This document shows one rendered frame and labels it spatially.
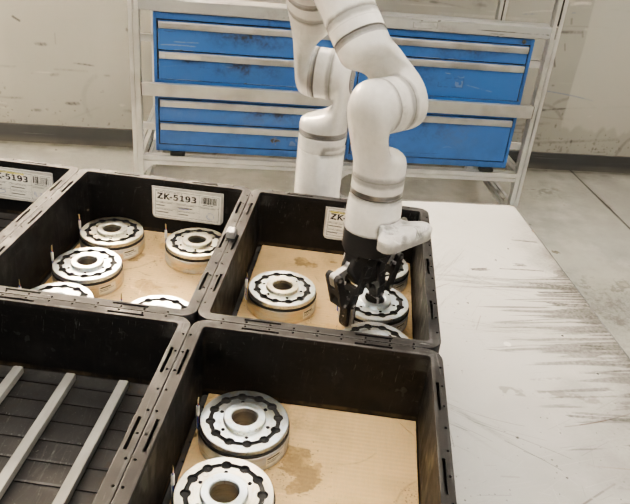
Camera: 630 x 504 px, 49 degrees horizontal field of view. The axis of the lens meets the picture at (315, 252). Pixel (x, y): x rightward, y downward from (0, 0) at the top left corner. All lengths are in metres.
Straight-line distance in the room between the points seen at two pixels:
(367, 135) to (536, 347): 0.61
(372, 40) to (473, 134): 2.25
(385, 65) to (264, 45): 1.98
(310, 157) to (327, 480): 0.70
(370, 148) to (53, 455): 0.51
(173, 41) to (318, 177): 1.63
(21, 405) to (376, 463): 0.43
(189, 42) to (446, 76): 1.04
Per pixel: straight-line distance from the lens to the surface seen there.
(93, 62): 3.86
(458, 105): 3.01
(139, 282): 1.12
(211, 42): 2.88
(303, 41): 1.20
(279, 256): 1.20
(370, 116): 0.85
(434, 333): 0.88
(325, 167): 1.34
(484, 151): 3.16
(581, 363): 1.32
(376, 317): 1.01
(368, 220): 0.92
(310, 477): 0.81
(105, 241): 1.18
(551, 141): 4.24
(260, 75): 2.90
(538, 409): 1.18
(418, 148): 3.08
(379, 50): 0.89
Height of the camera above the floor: 1.42
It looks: 29 degrees down
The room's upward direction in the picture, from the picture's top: 6 degrees clockwise
